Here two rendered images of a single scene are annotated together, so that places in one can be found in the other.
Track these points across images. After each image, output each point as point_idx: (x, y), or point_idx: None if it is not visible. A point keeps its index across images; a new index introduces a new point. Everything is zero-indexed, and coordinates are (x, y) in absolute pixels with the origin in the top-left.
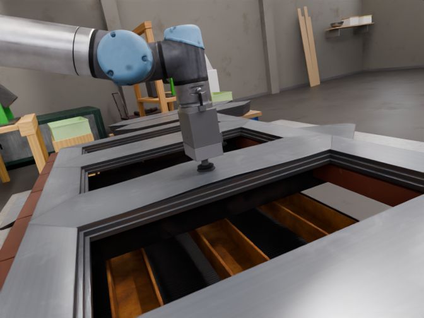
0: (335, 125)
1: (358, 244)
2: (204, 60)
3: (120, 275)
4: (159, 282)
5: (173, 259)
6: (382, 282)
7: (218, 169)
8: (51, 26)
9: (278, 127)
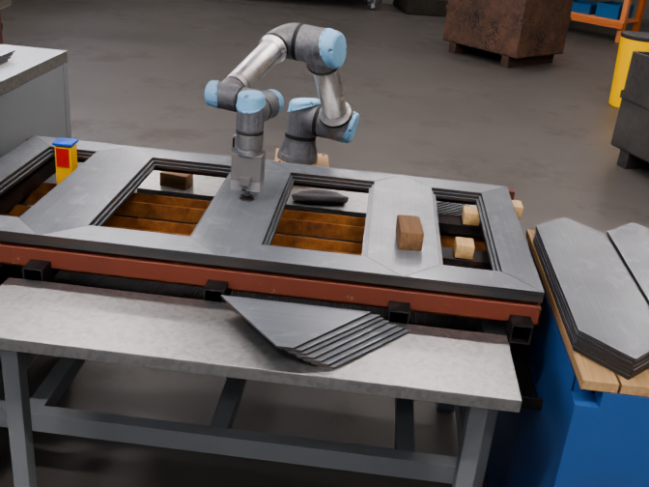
0: (303, 337)
1: (106, 190)
2: (239, 120)
3: None
4: None
5: None
6: (91, 185)
7: (236, 200)
8: (236, 68)
9: (306, 260)
